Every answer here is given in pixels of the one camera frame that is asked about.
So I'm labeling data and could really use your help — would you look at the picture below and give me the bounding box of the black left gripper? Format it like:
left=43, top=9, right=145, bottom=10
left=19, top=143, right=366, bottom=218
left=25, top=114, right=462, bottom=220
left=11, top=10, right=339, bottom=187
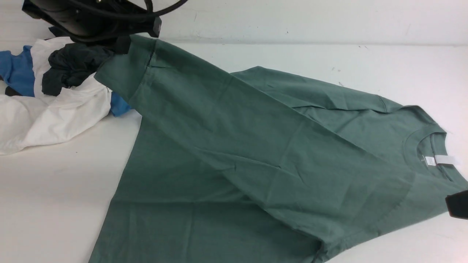
left=22, top=0, right=162, bottom=46

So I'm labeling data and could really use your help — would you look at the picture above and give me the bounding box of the white shirt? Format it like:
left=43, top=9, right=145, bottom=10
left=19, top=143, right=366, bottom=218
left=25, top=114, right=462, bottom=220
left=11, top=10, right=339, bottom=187
left=0, top=37, right=112, bottom=155

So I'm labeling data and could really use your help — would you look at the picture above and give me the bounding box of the dark grey shirt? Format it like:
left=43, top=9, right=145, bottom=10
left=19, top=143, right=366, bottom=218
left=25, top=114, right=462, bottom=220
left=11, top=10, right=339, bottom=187
left=4, top=26, right=117, bottom=97

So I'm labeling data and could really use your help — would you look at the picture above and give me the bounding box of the green long sleeve shirt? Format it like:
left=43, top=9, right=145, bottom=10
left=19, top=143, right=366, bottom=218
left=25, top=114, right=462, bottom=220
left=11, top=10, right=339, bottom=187
left=89, top=35, right=467, bottom=263

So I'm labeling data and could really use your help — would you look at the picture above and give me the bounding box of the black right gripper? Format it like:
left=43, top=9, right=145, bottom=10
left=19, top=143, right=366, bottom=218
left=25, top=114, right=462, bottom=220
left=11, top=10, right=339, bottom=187
left=446, top=190, right=468, bottom=220

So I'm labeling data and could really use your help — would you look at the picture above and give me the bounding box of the blue shirt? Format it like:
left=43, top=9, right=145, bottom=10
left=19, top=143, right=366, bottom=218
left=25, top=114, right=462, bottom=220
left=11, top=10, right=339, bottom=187
left=0, top=45, right=132, bottom=117

